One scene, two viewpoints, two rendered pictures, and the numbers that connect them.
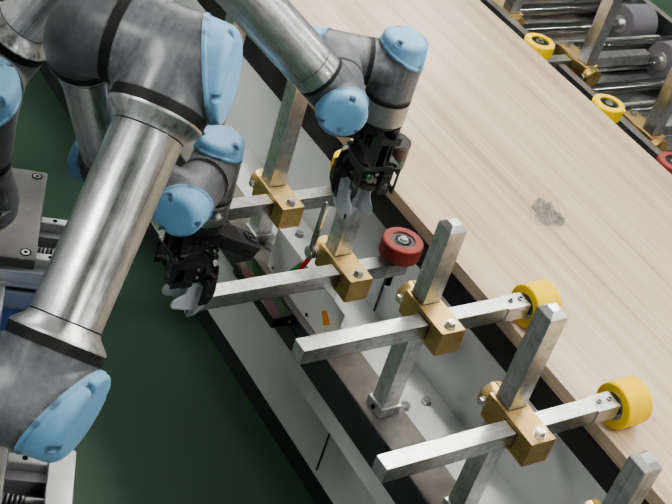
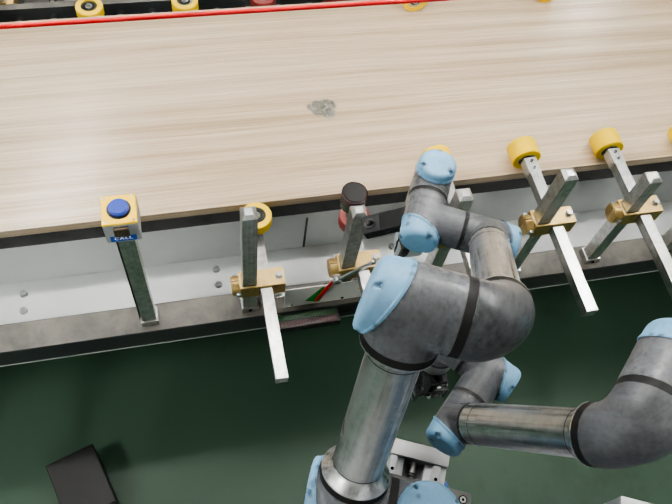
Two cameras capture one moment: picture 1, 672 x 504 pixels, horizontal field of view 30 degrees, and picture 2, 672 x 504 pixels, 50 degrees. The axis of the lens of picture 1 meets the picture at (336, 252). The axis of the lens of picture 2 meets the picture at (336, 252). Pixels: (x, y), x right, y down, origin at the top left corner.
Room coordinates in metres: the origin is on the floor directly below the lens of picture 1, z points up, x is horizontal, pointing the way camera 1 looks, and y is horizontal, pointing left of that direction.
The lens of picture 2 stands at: (1.60, 0.87, 2.47)
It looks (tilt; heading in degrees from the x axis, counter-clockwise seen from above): 60 degrees down; 289
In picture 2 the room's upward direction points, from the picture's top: 12 degrees clockwise
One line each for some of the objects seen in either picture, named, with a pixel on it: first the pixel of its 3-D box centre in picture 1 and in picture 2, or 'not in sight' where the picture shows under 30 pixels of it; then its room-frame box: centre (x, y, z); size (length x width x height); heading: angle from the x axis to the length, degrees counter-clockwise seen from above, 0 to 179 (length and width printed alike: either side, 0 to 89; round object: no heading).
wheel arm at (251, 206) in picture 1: (257, 206); (267, 299); (2.00, 0.17, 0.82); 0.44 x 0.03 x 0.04; 131
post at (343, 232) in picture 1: (338, 248); (347, 261); (1.87, 0.00, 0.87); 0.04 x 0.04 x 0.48; 41
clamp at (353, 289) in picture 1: (341, 266); (354, 264); (1.86, -0.02, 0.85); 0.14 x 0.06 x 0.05; 41
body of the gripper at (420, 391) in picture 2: (192, 246); (428, 372); (1.56, 0.22, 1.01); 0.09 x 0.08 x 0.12; 130
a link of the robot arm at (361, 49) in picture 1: (335, 60); (431, 222); (1.70, 0.09, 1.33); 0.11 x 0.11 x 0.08; 15
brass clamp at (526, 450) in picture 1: (513, 421); (546, 221); (1.48, -0.35, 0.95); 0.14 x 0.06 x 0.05; 41
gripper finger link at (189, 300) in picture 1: (186, 302); not in sight; (1.56, 0.21, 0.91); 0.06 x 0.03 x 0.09; 130
